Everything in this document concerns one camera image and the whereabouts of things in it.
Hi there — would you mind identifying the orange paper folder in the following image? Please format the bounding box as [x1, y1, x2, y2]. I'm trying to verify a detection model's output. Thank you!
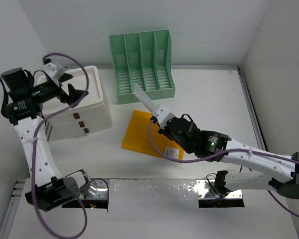
[121, 110, 184, 160]

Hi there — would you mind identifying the white plastic drawer unit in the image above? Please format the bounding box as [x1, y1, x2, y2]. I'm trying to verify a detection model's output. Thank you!
[42, 66, 113, 138]

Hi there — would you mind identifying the clear mesh document pouch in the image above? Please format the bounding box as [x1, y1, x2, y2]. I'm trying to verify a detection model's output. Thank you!
[133, 85, 156, 113]

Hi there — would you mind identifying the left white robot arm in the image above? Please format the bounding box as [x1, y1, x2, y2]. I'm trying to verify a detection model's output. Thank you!
[0, 67, 87, 212]

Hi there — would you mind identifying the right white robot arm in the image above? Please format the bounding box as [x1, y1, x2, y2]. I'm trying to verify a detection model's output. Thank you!
[151, 114, 299, 199]

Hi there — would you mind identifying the green four-slot file organizer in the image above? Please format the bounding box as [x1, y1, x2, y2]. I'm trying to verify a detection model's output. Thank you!
[109, 30, 175, 104]

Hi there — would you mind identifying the white front shelf board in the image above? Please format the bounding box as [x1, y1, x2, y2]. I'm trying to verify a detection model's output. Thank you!
[7, 177, 299, 239]

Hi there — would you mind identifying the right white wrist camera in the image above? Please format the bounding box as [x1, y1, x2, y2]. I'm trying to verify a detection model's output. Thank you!
[151, 105, 175, 129]

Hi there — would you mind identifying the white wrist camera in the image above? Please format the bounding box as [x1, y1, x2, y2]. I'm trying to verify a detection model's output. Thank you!
[151, 105, 175, 129]
[43, 58, 65, 80]

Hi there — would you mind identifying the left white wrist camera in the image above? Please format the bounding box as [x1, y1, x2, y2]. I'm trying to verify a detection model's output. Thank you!
[43, 58, 65, 80]

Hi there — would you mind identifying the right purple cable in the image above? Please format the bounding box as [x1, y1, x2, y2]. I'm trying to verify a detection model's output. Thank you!
[149, 117, 299, 222]

